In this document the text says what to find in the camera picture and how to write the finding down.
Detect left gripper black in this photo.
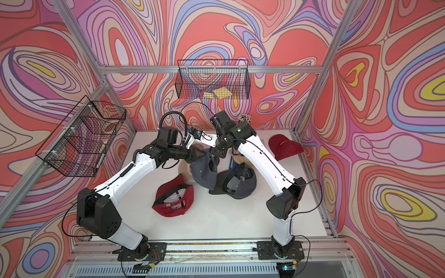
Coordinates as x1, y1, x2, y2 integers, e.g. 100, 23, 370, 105
167, 144, 207, 164

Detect dark grey cap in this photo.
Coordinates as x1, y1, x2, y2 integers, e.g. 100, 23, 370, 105
209, 163, 257, 200
190, 148, 220, 191

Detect beige cap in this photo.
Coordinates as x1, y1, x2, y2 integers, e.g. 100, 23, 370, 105
178, 161, 193, 183
232, 154, 245, 164

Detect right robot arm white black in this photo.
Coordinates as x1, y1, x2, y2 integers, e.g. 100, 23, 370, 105
210, 111, 306, 258

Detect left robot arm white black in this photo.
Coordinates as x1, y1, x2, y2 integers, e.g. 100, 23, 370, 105
76, 127, 204, 261

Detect dark red cap front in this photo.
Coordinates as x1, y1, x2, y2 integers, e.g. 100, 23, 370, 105
152, 174, 194, 218

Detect dark red cap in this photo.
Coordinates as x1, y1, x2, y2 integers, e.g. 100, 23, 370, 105
268, 134, 304, 161
152, 174, 194, 218

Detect dark red cap back right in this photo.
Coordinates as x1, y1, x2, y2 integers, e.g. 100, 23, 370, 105
268, 134, 304, 161

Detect blue pen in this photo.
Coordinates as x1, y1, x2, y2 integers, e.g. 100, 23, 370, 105
229, 156, 236, 170

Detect pencil cup with pencils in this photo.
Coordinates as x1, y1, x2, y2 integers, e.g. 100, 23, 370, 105
238, 114, 251, 124

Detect yellow sticky notes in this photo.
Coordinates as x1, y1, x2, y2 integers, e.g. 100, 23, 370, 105
203, 87, 232, 99

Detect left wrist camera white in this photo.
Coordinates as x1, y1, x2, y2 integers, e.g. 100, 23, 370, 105
184, 129, 212, 149

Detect black wire basket back wall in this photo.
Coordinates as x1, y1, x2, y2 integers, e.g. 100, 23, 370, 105
175, 59, 251, 99

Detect black wire basket wall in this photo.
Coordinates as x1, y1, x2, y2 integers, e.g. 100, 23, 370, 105
35, 96, 126, 177
175, 59, 251, 99

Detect black wire basket left wall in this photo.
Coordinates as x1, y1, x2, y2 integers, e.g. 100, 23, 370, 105
35, 96, 126, 177

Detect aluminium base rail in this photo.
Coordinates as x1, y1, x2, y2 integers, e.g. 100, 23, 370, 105
62, 237, 361, 278

